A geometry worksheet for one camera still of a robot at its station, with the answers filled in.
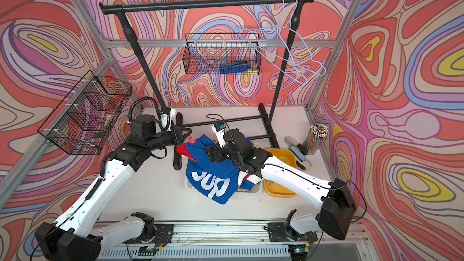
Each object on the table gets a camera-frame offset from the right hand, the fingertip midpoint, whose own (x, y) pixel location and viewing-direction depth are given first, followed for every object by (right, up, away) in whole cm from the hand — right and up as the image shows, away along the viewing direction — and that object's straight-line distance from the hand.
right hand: (214, 149), depth 75 cm
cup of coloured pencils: (+48, +6, +9) cm, 49 cm away
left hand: (-8, +8, -4) cm, 12 cm away
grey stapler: (+44, -9, +16) cm, 47 cm away
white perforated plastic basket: (+19, -18, 0) cm, 26 cm away
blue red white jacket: (+2, -12, -2) cm, 12 cm away
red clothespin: (-9, +5, -4) cm, 11 cm away
